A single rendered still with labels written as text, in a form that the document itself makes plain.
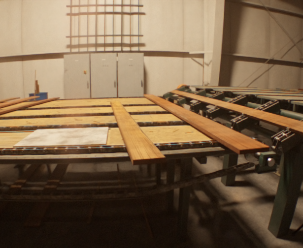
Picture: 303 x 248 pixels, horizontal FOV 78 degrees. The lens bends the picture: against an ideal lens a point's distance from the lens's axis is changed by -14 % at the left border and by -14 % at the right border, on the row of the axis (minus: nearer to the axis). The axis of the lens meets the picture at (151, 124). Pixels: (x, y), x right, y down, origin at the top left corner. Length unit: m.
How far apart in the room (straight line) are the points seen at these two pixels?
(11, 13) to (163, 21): 5.17
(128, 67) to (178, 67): 1.85
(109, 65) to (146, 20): 2.07
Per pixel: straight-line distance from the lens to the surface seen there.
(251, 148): 1.20
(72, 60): 6.78
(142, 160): 0.96
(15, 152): 1.37
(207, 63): 7.73
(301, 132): 1.61
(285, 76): 9.95
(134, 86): 6.65
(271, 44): 9.55
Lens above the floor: 1.23
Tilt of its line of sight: 12 degrees down
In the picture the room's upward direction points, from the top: straight up
